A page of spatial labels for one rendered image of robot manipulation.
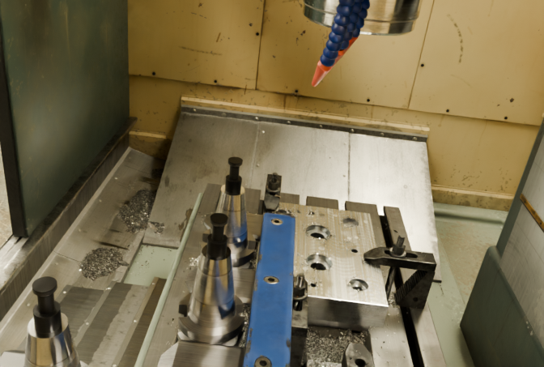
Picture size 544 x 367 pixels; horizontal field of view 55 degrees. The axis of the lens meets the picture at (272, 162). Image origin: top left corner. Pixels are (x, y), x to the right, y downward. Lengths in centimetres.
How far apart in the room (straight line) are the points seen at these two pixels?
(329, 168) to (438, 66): 50
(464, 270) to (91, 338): 116
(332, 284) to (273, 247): 36
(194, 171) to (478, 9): 105
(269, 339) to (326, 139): 143
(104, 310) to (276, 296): 77
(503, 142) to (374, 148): 47
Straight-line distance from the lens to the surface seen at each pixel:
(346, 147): 185
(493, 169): 209
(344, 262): 99
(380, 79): 186
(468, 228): 205
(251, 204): 128
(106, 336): 118
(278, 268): 56
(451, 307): 158
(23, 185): 129
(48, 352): 40
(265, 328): 49
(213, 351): 48
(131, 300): 128
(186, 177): 172
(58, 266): 148
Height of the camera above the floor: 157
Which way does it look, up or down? 27 degrees down
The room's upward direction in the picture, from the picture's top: 7 degrees clockwise
